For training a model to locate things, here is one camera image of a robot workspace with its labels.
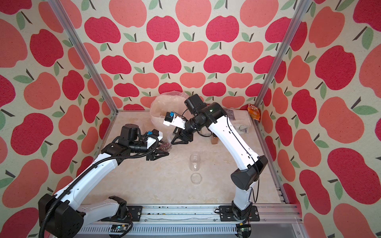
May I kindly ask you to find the clear tea jar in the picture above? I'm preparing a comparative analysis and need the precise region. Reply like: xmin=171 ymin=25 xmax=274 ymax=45
xmin=189 ymin=153 xmax=201 ymax=172
xmin=159 ymin=137 xmax=173 ymax=153

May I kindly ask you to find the clear jar lid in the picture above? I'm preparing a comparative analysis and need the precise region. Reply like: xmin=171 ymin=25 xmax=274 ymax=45
xmin=190 ymin=173 xmax=202 ymax=185

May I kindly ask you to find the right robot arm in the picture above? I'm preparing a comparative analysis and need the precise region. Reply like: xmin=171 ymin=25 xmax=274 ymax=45
xmin=164 ymin=94 xmax=268 ymax=221

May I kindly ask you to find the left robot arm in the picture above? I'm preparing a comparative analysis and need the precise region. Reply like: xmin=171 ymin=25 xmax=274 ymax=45
xmin=38 ymin=124 xmax=168 ymax=238

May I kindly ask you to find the white trash bin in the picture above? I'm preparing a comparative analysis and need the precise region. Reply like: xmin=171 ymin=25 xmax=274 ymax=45
xmin=150 ymin=95 xmax=191 ymax=142

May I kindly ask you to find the brown bottle black cap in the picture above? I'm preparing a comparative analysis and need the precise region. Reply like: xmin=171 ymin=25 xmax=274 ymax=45
xmin=211 ymin=136 xmax=219 ymax=145

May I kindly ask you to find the folded printed tote bag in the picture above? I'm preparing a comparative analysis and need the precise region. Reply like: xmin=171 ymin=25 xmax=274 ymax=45
xmin=223 ymin=108 xmax=252 ymax=134

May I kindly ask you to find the orange snack packet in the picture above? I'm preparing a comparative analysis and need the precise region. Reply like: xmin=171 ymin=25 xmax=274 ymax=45
xmin=247 ymin=104 xmax=261 ymax=122

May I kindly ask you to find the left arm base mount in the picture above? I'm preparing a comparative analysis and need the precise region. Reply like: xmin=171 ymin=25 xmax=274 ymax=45
xmin=112 ymin=205 xmax=142 ymax=222

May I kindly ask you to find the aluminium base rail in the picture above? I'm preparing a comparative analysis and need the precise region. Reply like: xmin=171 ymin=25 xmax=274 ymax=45
xmin=76 ymin=203 xmax=308 ymax=238

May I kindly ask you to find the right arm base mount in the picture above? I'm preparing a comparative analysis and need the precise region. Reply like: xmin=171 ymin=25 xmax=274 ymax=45
xmin=215 ymin=205 xmax=261 ymax=222

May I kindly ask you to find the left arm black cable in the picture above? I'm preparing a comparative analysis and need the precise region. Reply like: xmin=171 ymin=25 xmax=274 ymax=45
xmin=38 ymin=130 xmax=160 ymax=238

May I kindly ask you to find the left aluminium frame post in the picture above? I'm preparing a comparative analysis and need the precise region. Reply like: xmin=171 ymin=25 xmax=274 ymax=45
xmin=48 ymin=1 xmax=119 ymax=115

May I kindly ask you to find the aluminium frame post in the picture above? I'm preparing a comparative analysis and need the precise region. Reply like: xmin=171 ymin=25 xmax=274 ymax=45
xmin=48 ymin=1 xmax=119 ymax=115
xmin=255 ymin=0 xmax=313 ymax=107

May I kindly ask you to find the right aluminium frame post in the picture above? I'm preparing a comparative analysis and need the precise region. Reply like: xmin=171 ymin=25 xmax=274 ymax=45
xmin=255 ymin=0 xmax=313 ymax=107

